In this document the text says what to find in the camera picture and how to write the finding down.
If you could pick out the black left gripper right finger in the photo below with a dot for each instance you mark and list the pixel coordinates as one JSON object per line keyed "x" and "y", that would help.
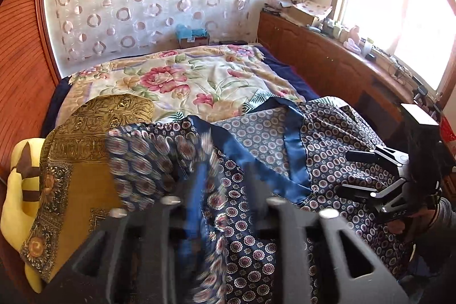
{"x": 319, "y": 258}

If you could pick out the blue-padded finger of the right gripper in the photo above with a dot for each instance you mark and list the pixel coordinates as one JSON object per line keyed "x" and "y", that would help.
{"x": 361, "y": 156}

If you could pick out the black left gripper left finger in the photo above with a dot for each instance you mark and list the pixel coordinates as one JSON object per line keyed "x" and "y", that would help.
{"x": 130, "y": 253}

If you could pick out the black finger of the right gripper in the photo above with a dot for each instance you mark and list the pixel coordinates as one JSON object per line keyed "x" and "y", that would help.
{"x": 356, "y": 190}

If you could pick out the navy patterned silk pajama top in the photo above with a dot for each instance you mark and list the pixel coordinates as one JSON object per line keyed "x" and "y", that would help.
{"x": 218, "y": 259}

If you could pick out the gold patterned pillow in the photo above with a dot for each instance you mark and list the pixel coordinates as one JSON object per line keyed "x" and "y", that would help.
{"x": 76, "y": 187}

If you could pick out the wooden sideboard cabinet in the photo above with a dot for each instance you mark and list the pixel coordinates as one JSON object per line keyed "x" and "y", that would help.
{"x": 331, "y": 70}

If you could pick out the pink figurine on sideboard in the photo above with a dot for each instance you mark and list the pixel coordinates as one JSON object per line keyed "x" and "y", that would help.
{"x": 353, "y": 40}

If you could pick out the yellow plush toy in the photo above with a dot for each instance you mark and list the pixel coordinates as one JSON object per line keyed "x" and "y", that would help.
{"x": 19, "y": 208}

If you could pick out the cardboard box on sideboard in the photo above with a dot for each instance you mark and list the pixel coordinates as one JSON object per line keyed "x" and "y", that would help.
{"x": 309, "y": 12}

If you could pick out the floral bed quilt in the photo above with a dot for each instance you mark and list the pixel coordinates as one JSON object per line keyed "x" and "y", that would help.
{"x": 178, "y": 83}

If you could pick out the box with blue items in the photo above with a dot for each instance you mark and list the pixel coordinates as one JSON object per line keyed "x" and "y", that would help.
{"x": 191, "y": 37}

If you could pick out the wooden louvered wardrobe door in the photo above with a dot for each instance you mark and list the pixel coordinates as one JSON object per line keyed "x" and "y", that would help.
{"x": 28, "y": 74}

